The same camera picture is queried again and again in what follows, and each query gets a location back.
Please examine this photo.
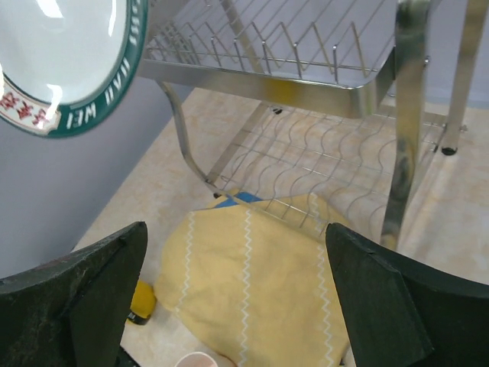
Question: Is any yellow glass mug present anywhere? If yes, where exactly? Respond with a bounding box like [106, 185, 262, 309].
[128, 280, 157, 326]

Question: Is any yellow cloth with white zigzags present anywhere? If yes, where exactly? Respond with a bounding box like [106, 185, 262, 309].
[155, 194, 348, 366]

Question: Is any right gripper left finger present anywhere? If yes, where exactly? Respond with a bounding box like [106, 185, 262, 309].
[1, 222, 147, 366]

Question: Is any stainless steel dish rack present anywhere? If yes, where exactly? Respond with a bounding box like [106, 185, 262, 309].
[137, 0, 489, 245]

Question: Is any white plate green rim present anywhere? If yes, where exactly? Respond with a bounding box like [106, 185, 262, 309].
[1, 0, 150, 138]

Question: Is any pink and white mug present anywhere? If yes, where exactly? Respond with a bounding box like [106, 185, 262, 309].
[175, 352, 218, 367]

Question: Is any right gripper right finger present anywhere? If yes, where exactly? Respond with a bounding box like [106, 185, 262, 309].
[325, 222, 488, 366]

